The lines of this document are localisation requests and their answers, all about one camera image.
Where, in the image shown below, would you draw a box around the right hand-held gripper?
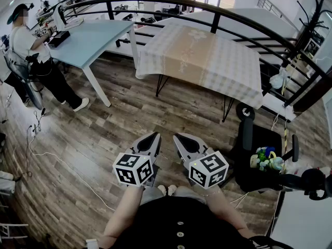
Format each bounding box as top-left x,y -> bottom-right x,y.
173,133 -> 229,190

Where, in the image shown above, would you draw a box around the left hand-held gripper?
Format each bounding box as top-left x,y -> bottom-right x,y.
112,132 -> 162,189

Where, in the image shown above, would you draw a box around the beige checkered flower tablecloth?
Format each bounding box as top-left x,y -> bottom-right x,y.
135,24 -> 264,110

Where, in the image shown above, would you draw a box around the person's right forearm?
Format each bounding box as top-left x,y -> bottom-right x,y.
201,185 -> 256,240

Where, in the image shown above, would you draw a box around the person's left forearm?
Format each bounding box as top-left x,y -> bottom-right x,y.
103,185 -> 145,243

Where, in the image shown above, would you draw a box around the person's grey trousers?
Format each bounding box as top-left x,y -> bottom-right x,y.
140,185 -> 208,206

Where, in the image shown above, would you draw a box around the round black stand base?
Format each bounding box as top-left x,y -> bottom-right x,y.
236,102 -> 256,119

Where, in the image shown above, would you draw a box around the black office chair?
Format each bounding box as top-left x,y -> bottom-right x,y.
229,101 -> 300,194

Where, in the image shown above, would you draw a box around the colourful toy flower bouquet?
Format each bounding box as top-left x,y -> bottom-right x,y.
250,146 -> 285,172

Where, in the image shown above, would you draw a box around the person's black buttoned top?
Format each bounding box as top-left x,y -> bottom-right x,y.
110,196 -> 260,249

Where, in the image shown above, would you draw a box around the white plastic bag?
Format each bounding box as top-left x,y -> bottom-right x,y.
269,66 -> 290,89

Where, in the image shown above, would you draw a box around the light blue table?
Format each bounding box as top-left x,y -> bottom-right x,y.
45,19 -> 135,108

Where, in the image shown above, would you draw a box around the black curved metal railing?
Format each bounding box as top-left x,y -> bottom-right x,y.
25,0 -> 332,114

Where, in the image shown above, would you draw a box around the black white-striped garment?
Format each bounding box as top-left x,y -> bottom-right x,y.
248,236 -> 294,249

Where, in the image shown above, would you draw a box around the black box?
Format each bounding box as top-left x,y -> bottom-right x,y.
48,31 -> 71,49

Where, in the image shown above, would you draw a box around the white desk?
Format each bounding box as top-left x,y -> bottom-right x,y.
269,190 -> 332,249

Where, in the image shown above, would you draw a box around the stack of white papers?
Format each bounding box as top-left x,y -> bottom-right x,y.
64,18 -> 85,31

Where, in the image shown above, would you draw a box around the white hooded garment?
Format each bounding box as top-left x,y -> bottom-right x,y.
53,5 -> 68,25

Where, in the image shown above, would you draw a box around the grey metal stair railing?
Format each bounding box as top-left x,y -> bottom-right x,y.
258,0 -> 299,31

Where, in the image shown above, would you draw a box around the black coat rack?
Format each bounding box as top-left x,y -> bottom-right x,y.
297,0 -> 327,54

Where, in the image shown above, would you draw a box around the white floor cable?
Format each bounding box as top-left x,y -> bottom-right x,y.
25,124 -> 116,212

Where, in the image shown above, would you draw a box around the yellow black striped cord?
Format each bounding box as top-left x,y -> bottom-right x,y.
282,127 -> 290,153

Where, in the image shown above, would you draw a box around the black floor cable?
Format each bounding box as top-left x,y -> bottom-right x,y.
33,107 -> 46,133

